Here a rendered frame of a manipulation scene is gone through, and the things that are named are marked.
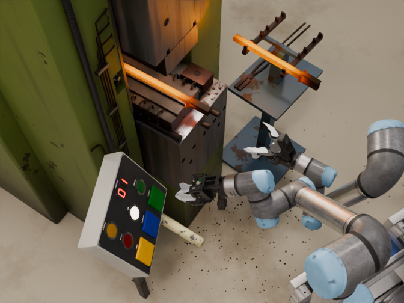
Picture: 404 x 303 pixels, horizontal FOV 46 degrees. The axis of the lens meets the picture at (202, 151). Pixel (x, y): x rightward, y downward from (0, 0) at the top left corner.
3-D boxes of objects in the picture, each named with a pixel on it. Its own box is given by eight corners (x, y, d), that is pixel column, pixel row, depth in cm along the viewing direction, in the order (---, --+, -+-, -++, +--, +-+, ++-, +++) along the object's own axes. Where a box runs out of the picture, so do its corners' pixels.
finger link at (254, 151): (243, 161, 187) (267, 160, 187) (244, 153, 182) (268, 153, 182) (242, 154, 189) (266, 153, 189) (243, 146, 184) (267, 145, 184)
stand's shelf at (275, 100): (322, 73, 243) (323, 70, 241) (276, 121, 227) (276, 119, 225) (275, 44, 253) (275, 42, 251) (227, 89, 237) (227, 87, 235)
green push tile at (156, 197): (165, 194, 176) (154, 184, 171) (161, 212, 172) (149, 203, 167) (161, 194, 177) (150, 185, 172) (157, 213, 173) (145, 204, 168)
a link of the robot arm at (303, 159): (305, 168, 177) (314, 153, 181) (293, 162, 179) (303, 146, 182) (301, 178, 184) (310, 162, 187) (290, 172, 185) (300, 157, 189)
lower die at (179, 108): (198, 100, 207) (198, 88, 200) (172, 132, 198) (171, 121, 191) (122, 61, 219) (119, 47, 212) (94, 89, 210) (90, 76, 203)
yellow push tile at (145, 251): (154, 245, 166) (142, 236, 161) (150, 266, 162) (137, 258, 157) (150, 245, 167) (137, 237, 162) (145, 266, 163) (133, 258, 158)
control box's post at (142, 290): (150, 293, 254) (119, 207, 162) (145, 299, 252) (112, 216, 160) (144, 288, 255) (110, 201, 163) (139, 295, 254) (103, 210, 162)
